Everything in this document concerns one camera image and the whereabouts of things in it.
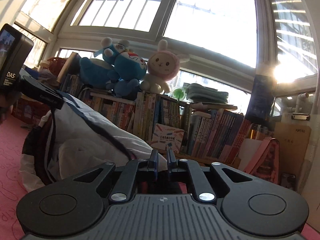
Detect pink house shaped box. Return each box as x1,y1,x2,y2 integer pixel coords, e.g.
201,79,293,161
244,137,279,184

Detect dark blue poster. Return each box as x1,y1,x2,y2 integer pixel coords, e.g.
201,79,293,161
246,74,276,125

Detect pink rabbit pattern mat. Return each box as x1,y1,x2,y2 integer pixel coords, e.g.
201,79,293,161
1,115,44,239

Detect wooden desktop drawer shelf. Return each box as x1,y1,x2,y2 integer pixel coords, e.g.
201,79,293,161
175,153,241,169

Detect pink hooded rabbit plush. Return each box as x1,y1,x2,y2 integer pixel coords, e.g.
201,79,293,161
140,40,190,94

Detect blue whale plush toy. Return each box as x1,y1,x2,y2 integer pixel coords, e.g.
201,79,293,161
79,57,120,89

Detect white navy zip jacket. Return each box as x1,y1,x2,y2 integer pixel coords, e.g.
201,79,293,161
22,91,152,188

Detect white colourful stationery box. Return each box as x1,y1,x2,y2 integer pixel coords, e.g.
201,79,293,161
150,124,184,153

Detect row of upright books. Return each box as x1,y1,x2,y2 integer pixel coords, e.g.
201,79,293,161
62,75,251,164

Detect brown cardboard box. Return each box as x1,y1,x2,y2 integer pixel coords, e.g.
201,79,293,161
274,122,311,178

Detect red plastic crate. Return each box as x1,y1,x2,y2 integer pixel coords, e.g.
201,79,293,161
12,95,50,125

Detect blue doraemon plush toy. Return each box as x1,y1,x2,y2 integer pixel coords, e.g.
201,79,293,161
94,37,147,100

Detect folded green towels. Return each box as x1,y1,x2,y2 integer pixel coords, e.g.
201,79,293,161
185,83,228,104

